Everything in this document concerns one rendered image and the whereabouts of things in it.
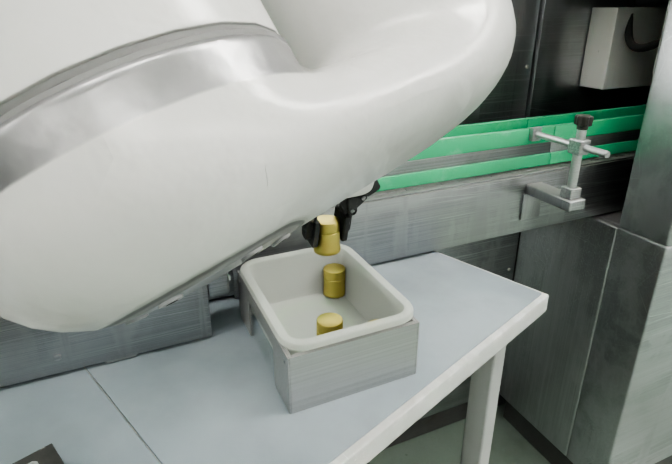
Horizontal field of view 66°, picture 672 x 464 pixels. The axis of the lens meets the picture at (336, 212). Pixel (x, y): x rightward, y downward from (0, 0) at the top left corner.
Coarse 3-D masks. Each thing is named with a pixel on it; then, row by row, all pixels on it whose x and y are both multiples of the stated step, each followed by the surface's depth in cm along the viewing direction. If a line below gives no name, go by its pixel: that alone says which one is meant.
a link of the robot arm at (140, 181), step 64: (320, 0) 16; (384, 0) 16; (448, 0) 16; (128, 64) 8; (192, 64) 9; (256, 64) 10; (320, 64) 17; (384, 64) 12; (448, 64) 14; (0, 128) 8; (64, 128) 8; (128, 128) 8; (192, 128) 8; (256, 128) 9; (320, 128) 10; (384, 128) 12; (448, 128) 16; (0, 192) 8; (64, 192) 8; (128, 192) 8; (192, 192) 8; (256, 192) 9; (320, 192) 11; (0, 256) 8; (64, 256) 8; (128, 256) 8; (192, 256) 9; (64, 320) 9; (128, 320) 11
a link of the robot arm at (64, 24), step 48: (0, 0) 8; (48, 0) 8; (96, 0) 8; (144, 0) 9; (192, 0) 9; (240, 0) 10; (0, 48) 8; (48, 48) 8; (96, 48) 8; (144, 48) 8; (0, 96) 8
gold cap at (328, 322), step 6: (330, 312) 67; (318, 318) 66; (324, 318) 66; (330, 318) 66; (336, 318) 66; (318, 324) 65; (324, 324) 64; (330, 324) 64; (336, 324) 64; (342, 324) 65; (318, 330) 65; (324, 330) 64; (330, 330) 64; (336, 330) 64
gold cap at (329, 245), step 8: (320, 216) 67; (328, 216) 67; (320, 224) 64; (328, 224) 64; (336, 224) 65; (320, 232) 65; (328, 232) 65; (336, 232) 65; (320, 240) 65; (328, 240) 65; (336, 240) 66; (320, 248) 66; (328, 248) 66; (336, 248) 66
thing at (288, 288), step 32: (288, 256) 76; (320, 256) 79; (352, 256) 76; (256, 288) 67; (288, 288) 78; (320, 288) 80; (352, 288) 77; (384, 288) 68; (288, 320) 73; (352, 320) 73; (384, 320) 61
